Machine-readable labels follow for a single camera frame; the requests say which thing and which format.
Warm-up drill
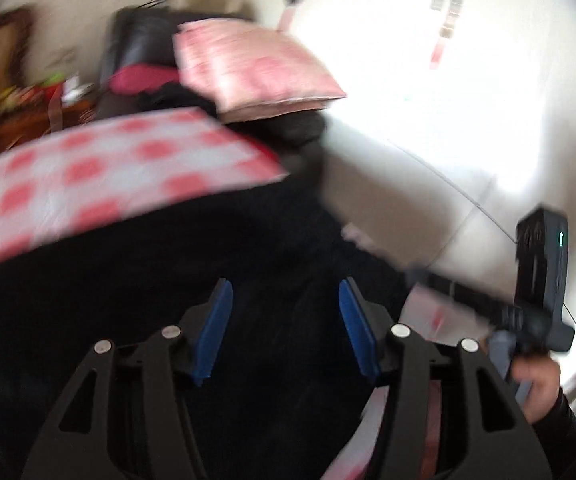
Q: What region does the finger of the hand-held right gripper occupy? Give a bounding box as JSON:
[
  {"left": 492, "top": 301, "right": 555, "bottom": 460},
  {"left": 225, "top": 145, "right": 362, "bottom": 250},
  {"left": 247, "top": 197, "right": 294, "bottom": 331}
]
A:
[{"left": 405, "top": 264, "right": 518, "bottom": 331}]

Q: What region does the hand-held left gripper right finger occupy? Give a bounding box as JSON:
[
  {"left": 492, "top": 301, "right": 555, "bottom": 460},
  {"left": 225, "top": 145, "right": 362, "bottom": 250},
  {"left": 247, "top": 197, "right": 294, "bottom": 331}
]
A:
[{"left": 339, "top": 277, "right": 553, "bottom": 480}]

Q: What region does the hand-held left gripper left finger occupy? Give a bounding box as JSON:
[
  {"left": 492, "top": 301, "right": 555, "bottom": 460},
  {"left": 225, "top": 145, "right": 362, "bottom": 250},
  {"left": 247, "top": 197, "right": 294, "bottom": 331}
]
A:
[{"left": 20, "top": 278, "right": 233, "bottom": 480}]

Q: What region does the black blanket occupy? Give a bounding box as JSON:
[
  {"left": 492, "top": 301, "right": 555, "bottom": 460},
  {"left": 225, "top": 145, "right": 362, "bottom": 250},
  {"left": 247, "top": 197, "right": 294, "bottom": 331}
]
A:
[{"left": 0, "top": 160, "right": 409, "bottom": 480}]

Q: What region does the person's right hand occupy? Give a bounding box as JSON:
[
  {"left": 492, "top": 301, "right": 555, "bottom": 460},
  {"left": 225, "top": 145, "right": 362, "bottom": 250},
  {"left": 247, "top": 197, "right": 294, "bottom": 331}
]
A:
[{"left": 510, "top": 352, "right": 564, "bottom": 427}]

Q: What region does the pink white checkered tablecloth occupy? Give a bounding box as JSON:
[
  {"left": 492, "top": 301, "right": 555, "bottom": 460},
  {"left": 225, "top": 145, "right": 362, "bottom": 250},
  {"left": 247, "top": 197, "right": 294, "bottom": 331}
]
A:
[{"left": 0, "top": 107, "right": 493, "bottom": 480}]

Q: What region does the black puffer coat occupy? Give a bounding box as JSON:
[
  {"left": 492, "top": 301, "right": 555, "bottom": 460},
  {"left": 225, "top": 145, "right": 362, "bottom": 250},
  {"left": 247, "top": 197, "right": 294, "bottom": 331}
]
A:
[{"left": 220, "top": 110, "right": 329, "bottom": 163}]

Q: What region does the pink floral pillow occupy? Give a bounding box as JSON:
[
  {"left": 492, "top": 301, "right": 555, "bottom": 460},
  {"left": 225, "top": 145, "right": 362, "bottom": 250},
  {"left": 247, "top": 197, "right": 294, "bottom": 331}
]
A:
[
  {"left": 218, "top": 99, "right": 329, "bottom": 124},
  {"left": 173, "top": 19, "right": 347, "bottom": 113}
]

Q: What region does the black jacket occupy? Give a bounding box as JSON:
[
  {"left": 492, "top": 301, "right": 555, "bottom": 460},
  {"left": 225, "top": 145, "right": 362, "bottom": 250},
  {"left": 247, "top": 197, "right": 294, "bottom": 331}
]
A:
[{"left": 140, "top": 82, "right": 219, "bottom": 115}]

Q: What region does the dark red cushion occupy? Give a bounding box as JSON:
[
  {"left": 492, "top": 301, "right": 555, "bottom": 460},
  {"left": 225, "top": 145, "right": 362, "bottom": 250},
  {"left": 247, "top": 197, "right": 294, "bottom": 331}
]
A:
[{"left": 108, "top": 64, "right": 181, "bottom": 97}]

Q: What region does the wooden nightstand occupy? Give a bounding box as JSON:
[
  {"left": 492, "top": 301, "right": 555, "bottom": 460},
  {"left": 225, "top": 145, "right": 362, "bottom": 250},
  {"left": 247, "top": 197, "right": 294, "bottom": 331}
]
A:
[{"left": 0, "top": 85, "right": 100, "bottom": 161}]

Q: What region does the black leather armchair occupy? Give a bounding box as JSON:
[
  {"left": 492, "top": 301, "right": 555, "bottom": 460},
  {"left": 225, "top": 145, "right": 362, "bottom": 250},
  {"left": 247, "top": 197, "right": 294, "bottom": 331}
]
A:
[{"left": 99, "top": 6, "right": 251, "bottom": 121}]

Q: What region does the red hanging wall ornament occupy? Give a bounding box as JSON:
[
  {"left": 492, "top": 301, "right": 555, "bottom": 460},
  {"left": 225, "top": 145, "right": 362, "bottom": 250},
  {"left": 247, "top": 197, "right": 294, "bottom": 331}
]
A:
[
  {"left": 277, "top": 0, "right": 313, "bottom": 32},
  {"left": 427, "top": 0, "right": 468, "bottom": 72}
]

